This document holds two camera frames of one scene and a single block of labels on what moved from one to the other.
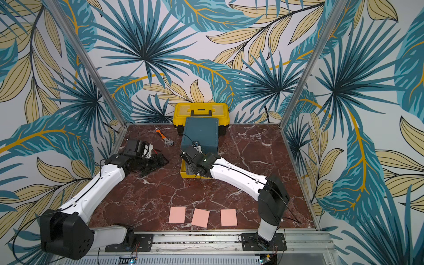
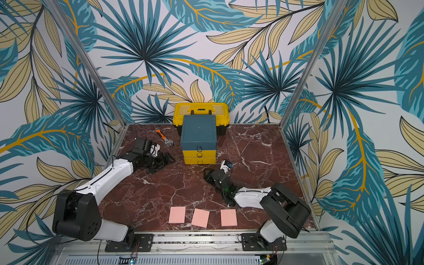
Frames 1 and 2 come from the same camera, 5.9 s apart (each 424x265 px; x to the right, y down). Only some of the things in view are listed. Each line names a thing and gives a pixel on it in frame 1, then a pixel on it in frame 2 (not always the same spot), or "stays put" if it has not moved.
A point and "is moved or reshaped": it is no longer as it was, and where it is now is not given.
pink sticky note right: (228, 217) stays put
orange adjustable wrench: (167, 142) stays put
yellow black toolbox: (182, 111) stays put
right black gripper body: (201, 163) -> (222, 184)
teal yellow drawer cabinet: (203, 131) is moved or reshaped
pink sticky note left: (177, 215) stays put
